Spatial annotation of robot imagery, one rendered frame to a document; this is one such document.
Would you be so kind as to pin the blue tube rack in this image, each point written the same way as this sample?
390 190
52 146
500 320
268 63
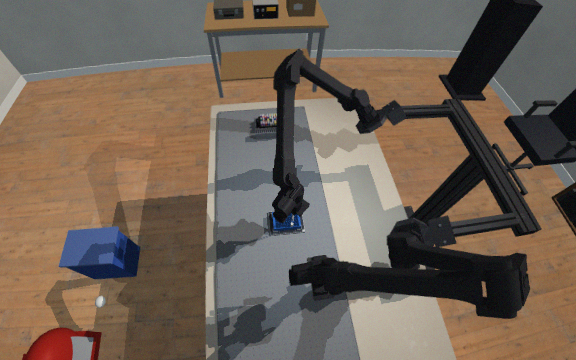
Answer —
297 225

